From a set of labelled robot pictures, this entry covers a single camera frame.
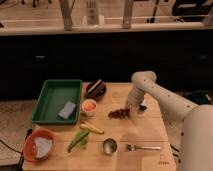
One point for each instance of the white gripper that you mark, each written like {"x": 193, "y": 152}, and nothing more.
{"x": 134, "y": 99}

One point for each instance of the dark red grape bunch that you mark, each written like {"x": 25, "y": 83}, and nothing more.
{"x": 119, "y": 113}

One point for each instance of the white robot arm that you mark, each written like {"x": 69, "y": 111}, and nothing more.
{"x": 196, "y": 148}

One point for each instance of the silver fork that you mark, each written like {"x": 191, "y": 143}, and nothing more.
{"x": 131, "y": 147}

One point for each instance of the small steel cup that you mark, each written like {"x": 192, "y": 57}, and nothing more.
{"x": 109, "y": 146}

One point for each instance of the chocolate layer cake slice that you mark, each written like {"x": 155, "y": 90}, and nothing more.
{"x": 96, "y": 89}

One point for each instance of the small cup orange contents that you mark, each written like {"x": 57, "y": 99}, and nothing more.
{"x": 89, "y": 107}

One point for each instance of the green pepper vegetable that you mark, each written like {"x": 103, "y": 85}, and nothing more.
{"x": 78, "y": 138}

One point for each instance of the grey blue sponge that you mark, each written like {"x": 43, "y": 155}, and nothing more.
{"x": 67, "y": 110}

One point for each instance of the green plastic tray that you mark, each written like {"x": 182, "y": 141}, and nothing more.
{"x": 55, "y": 93}

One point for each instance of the white cloth in bowl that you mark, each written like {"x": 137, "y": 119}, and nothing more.
{"x": 43, "y": 146}

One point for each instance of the orange bowl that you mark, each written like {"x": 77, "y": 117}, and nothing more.
{"x": 29, "y": 149}

